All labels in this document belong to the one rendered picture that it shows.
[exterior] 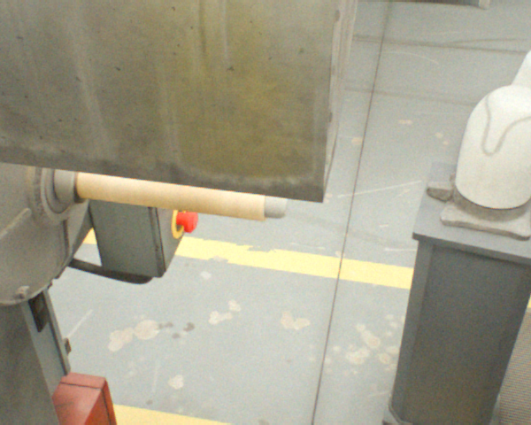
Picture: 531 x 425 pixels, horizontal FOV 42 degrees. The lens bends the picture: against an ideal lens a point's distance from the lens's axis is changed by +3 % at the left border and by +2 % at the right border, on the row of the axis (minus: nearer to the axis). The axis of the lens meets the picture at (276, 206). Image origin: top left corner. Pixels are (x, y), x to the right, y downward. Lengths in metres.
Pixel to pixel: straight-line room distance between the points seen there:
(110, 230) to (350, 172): 1.90
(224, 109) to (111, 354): 1.81
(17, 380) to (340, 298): 1.38
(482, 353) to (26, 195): 1.26
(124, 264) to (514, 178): 0.79
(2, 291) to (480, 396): 1.35
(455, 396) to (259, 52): 1.54
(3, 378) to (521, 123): 0.98
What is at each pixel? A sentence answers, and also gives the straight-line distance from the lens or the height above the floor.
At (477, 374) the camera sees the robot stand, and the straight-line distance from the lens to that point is 1.76.
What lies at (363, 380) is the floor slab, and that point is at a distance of 2.06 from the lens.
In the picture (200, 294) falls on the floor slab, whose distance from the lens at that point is 2.28.
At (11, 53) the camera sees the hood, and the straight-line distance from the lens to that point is 0.43.
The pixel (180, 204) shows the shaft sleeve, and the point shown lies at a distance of 0.64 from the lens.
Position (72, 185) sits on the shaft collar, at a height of 1.26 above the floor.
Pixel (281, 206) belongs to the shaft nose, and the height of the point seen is 1.26.
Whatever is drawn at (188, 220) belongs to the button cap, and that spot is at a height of 0.99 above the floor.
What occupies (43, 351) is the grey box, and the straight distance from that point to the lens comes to 1.19.
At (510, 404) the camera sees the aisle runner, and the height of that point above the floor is 0.00.
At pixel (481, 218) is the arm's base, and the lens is 1.49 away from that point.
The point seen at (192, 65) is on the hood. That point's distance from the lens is 0.38.
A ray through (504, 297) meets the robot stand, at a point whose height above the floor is 0.57.
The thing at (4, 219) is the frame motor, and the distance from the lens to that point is 0.64.
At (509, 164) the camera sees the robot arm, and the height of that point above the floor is 0.87.
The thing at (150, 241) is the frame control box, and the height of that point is 1.00.
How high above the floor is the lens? 1.65
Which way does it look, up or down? 39 degrees down
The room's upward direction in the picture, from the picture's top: straight up
